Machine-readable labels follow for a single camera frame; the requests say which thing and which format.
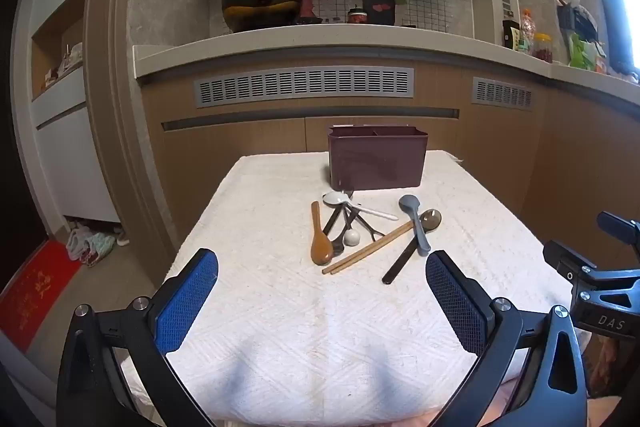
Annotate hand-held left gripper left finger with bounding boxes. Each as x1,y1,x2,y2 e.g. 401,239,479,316
56,248,220,427

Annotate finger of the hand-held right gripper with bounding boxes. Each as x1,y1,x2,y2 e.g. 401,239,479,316
543,239,598,283
597,212,640,236

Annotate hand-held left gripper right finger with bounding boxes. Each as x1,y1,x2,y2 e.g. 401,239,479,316
425,249,588,427

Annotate grey plastic spoon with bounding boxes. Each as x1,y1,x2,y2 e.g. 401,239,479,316
398,195,432,256

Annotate black handled metal fork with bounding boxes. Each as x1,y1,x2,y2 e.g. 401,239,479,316
349,189,386,243

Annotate brown wooden spoon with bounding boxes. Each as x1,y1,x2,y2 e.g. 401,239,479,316
310,201,335,266

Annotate white ceramic spoon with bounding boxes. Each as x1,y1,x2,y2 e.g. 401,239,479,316
322,191,399,222

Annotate maroon plastic utensil holder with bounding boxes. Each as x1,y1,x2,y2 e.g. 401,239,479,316
327,125,429,190

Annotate person's right hand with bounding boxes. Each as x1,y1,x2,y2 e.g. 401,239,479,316
590,335,640,400

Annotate white textured tablecloth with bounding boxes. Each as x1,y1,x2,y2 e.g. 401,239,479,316
165,150,576,425

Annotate pile of cloth slippers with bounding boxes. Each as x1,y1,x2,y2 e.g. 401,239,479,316
65,219,128,268

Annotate red floor mat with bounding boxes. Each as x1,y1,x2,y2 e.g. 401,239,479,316
0,239,81,353

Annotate wooden base cabinet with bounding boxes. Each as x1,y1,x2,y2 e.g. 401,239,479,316
137,57,640,288

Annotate green plastic bag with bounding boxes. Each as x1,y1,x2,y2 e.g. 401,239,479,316
569,34,608,72

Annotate short grey vent grille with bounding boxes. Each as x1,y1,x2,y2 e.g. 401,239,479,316
472,77,534,110

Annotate white tall cabinet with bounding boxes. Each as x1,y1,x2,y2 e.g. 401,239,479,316
10,0,123,228

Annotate yellow lid jar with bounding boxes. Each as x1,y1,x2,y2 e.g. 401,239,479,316
532,33,553,64

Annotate dark sauce bottle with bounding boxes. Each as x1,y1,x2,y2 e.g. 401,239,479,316
502,19,521,49

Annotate window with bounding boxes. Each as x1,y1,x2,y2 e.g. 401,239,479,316
600,0,640,72

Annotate orange capped plastic bottle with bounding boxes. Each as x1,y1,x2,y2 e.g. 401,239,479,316
520,8,536,45

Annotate long grey vent grille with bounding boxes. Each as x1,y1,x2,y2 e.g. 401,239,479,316
194,68,416,108

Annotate beige kitchen countertop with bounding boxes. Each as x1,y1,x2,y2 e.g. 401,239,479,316
132,24,640,84

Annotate black wall rack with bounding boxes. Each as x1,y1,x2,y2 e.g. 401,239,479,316
557,2,598,32

